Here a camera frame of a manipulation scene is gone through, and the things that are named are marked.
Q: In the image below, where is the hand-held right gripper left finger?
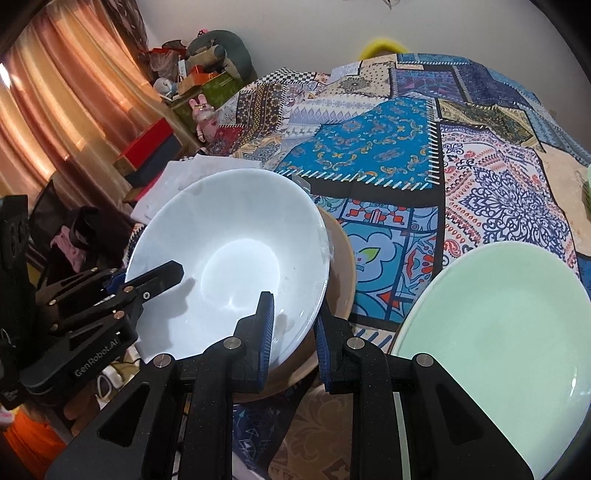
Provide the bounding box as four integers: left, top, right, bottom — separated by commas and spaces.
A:
44, 291, 276, 480

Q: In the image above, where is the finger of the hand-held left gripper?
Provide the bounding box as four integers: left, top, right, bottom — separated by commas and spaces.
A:
34, 267, 127, 309
47, 259, 186, 337

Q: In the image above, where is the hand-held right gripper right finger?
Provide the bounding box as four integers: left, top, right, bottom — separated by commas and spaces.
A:
313, 318, 537, 480

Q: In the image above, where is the white bowl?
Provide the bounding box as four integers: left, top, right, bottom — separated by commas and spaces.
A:
124, 168, 332, 371

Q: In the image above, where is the brown wooden plate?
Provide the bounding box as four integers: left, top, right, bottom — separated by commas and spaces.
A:
230, 203, 357, 403

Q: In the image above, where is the green plate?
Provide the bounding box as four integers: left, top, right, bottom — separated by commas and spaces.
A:
390, 240, 591, 480

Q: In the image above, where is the dark bag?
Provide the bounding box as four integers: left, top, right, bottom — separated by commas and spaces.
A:
27, 179, 137, 289

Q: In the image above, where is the orange cloth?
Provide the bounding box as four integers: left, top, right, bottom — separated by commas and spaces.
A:
0, 406, 68, 480

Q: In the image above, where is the white cloth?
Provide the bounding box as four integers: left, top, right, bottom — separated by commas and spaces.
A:
130, 154, 263, 222

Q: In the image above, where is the red box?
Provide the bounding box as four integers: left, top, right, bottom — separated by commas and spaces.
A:
113, 117, 174, 169

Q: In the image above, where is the pink bunny toy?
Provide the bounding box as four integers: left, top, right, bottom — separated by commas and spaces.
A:
189, 93, 219, 141

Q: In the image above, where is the orange curtain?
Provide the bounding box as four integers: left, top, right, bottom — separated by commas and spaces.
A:
0, 0, 195, 199

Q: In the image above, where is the green gift box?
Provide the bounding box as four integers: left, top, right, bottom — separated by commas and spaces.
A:
168, 69, 243, 116

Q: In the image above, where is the patterned patchwork blanket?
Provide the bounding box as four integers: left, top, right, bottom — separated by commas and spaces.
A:
203, 52, 591, 480

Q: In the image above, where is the grey plush cushion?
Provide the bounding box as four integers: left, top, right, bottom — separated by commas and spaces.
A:
187, 30, 258, 85

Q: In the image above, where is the yellow round object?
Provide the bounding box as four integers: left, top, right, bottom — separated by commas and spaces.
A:
359, 37, 408, 60

